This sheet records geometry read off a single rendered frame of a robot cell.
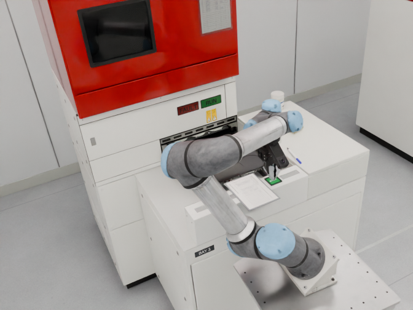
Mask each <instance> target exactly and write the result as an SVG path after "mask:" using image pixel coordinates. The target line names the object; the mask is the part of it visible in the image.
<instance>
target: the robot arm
mask: <svg viewBox="0 0 413 310"><path fill-rule="evenodd" d="M261 108H262V111H260V112H259V113H258V114H257V115H255V117H253V118H252V119H250V120H248V122H247V123H246V124H245V125H244V126H243V130H242V131H240V132H237V133H235V134H233V135H229V134H226V135H223V136H221V137H217V138H207V139H199V140H191V141H177V142H176V143H172V144H169V145H168V146H167V147H166V148H165V149H164V150H163V152H162V155H161V163H160V165H161V168H162V172H163V173H164V174H165V176H167V177H168V178H171V179H177V180H178V181H179V182H180V183H181V185H182V186H183V187H184V188H185V189H191V190H193V192H194V193H195V194H196V195H197V197H198V198H199V199H200V200H201V201H202V202H203V204H204V205H205V206H206V207H207V209H208V210H209V211H210V212H211V213H212V214H213V216H214V217H215V218H216V219H217V220H218V221H219V223H220V224H221V225H222V227H223V228H224V229H225V230H226V241H227V246H228V248H229V250H230V251H231V252H232V253H233V254H234V255H237V256H240V257H243V258H255V259H260V260H269V261H276V262H278V263H280V264H282V265H284V266H286V268H287V270H288V271H289V272H290V274H292V275H293V276H294V277H296V278H298V279H301V280H309V279H312V278H314V277H315V276H317V275H318V274H319V273H320V271H321V270H322V269H323V266H324V263H325V251H324V248H323V247H322V245H321V244H320V243H319V242H317V241H316V240H315V239H312V238H309V237H301V236H299V235H297V234H296V233H295V232H292V231H291V230H290V229H289V228H287V227H286V226H284V225H281V224H278V223H269V224H267V225H265V226H259V225H258V224H257V223H256V222H255V221H254V220H253V218H252V217H250V216H248V215H244V213H243V212H242V211H241V210H240V209H239V207H238V206H237V204H236V203H235V202H234V201H233V199H232V198H231V197H230V196H229V195H228V193H227V192H226V190H225V189H224V188H223V187H222V186H221V184H220V183H219V181H218V180H217V179H216V178H215V177H214V175H215V174H217V173H219V172H222V171H223V170H225V169H228V168H229V167H232V166H233V165H235V164H237V163H239V162H240V161H241V159H242V157H243V156H245V155H247V154H249V153H251V152H253V151H254V150H256V149H258V157H259V158H260V159H261V160H262V161H265V163H264V170H265V171H266V173H267V174H268V176H269V178H270V179H271V180H272V181H274V180H275V179H276V177H277V176H278V174H279V173H280V170H281V169H283V168H285V167H287V166H288V165H289V161H288V160H287V158H286V156H285V154H284V152H283V150H282V148H281V147H280V145H279V143H278V142H279V141H280V137H281V136H283V135H285V134H287V133H290V132H297V131H300V130H301V128H302V126H303V123H304V121H303V118H302V114H301V113H300V112H299V111H296V110H295V111H286V112H282V111H281V103H280V102H279V101H278V100H275V99H268V100H265V101H263V102H262V107H261ZM259 150H260V155H259Z"/></svg>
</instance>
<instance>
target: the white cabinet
mask: <svg viewBox="0 0 413 310"><path fill-rule="evenodd" d="M365 181H366V176H363V177H360V178H357V179H356V180H353V181H350V182H348V183H346V184H343V185H341V186H338V187H336V188H334V189H331V190H329V191H327V192H324V193H321V194H319V195H317V196H314V197H312V198H310V199H307V201H305V202H303V203H301V204H298V205H296V206H294V207H291V208H289V209H286V210H284V211H282V212H279V213H276V214H274V215H272V216H270V217H267V218H265V219H263V220H260V221H257V222H256V223H257V224H258V225H259V226H265V225H267V224H269V223H278V224H281V225H284V226H286V227H287V228H289V229H290V230H291V231H292V232H294V233H296V234H302V233H303V232H304V231H305V229H306V228H307V227H309V228H310V229H311V230H312V231H321V230H325V229H332V230H333V231H334V232H335V233H336V234H337V235H338V236H339V237H340V238H341V239H342V240H343V241H344V242H345V243H346V244H347V245H348V246H349V247H350V248H351V249H352V250H353V251H354V252H355V246H356V238H357V234H358V226H359V221H360V213H361V206H362V201H363V193H364V186H365ZM136 183H137V187H138V192H139V195H140V201H141V206H142V210H143V215H144V221H145V225H146V230H147V236H148V239H149V245H150V248H151V253H152V259H153V263H154V268H155V273H156V275H157V277H158V278H159V281H160V283H161V284H162V286H163V288H164V290H165V292H166V294H167V296H168V297H169V299H170V301H171V303H172V305H173V307H174V309H175V310H260V309H259V308H258V306H257V304H256V303H255V302H254V300H253V298H252V297H251V295H250V294H249V290H248V289H247V287H246V285H245V284H244V282H243V281H242V279H241V278H240V276H239V275H238V273H237V271H236V270H235V268H234V266H233V264H235V263H236V262H238V261H239V260H241V259H242V258H243V257H240V256H237V255H234V254H233V253H232V252H231V251H230V250H229V248H228V246H227V241H226V235H224V236H222V237H219V238H217V239H215V240H212V241H209V242H207V243H205V244H202V245H200V246H198V247H195V248H193V249H190V250H188V251H186V252H183V250H182V249H181V247H180V246H179V244H178V243H177V241H176V239H175V238H174V236H173V235H172V233H171V231H170V230H169V228H168V226H167V225H166V224H165V222H164V220H163V219H162V217H161V216H160V214H159V212H158V211H157V209H156V208H155V206H154V204H153V203H152V202H151V200H150V198H149V197H148V195H147V194H146V192H145V190H144V189H143V187H142V186H141V184H140V183H139V181H138V180H137V178H136Z"/></svg>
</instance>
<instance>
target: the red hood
mask: <svg viewBox="0 0 413 310"><path fill-rule="evenodd" d="M32 3H33V7H34V11H35V14H36V17H37V21H38V24H39V28H40V31H41V34H42V38H43V41H44V45H45V49H46V51H47V55H48V58H49V62H50V65H51V68H52V69H53V72H54V73H55V75H56V77H57V79H58V81H59V82H60V84H61V86H62V88H63V90H64V91H65V94H66V95H67V97H68V99H69V100H70V102H71V104H72V106H73V108H74V110H75V112H76V113H77V115H78V117H79V119H83V118H86V117H90V116H94V115H97V114H101V113H105V112H108V111H112V110H115V109H119V108H123V107H125V106H130V105H134V104H136V103H140V102H143V101H147V100H151V99H154V98H158V97H162V96H165V95H169V94H171V93H176V92H180V91H182V90H186V89H191V88H193V87H197V86H200V85H204V84H208V83H211V82H215V81H219V80H222V79H226V78H230V77H233V76H237V75H239V66H238V36H237V6H236V0H32Z"/></svg>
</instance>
